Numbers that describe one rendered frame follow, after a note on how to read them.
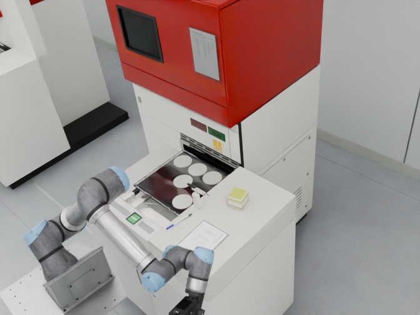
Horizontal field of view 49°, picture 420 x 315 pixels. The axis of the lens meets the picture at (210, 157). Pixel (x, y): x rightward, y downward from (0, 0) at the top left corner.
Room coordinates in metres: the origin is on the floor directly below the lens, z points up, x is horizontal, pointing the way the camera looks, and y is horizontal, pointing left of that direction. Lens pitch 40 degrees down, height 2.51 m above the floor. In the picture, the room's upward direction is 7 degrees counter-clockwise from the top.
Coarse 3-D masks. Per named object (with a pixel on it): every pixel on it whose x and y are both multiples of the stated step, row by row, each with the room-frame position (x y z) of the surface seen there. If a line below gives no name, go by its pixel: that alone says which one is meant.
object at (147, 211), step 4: (132, 200) 1.70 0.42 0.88; (140, 208) 1.64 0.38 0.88; (144, 208) 1.63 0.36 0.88; (148, 208) 1.63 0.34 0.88; (144, 212) 1.60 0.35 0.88; (148, 212) 1.60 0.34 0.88; (152, 212) 1.59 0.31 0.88; (156, 212) 1.59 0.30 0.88; (148, 216) 1.57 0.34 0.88; (152, 216) 1.57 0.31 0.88; (156, 216) 1.57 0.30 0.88; (160, 216) 1.56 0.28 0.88; (152, 220) 1.55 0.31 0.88; (156, 220) 1.54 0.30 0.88; (160, 220) 1.54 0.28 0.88; (164, 220) 1.53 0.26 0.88; (168, 220) 1.53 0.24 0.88; (160, 224) 1.51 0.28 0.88; (164, 224) 1.51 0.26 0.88
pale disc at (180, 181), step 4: (180, 176) 1.81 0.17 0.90; (184, 176) 1.81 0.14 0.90; (188, 176) 1.80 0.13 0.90; (176, 180) 1.79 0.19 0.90; (180, 180) 1.78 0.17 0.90; (184, 180) 1.78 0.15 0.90; (188, 180) 1.77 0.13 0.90; (176, 184) 1.75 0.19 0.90; (180, 184) 1.75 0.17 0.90; (184, 184) 1.74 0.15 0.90
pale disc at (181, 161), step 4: (180, 156) 1.98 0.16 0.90; (184, 156) 1.97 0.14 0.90; (188, 156) 1.97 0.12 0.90; (176, 160) 1.95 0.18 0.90; (180, 160) 1.94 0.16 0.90; (184, 160) 1.94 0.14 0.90; (188, 160) 1.94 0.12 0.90; (176, 164) 1.91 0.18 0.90; (180, 164) 1.91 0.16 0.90; (184, 164) 1.90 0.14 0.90; (188, 164) 1.90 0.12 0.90
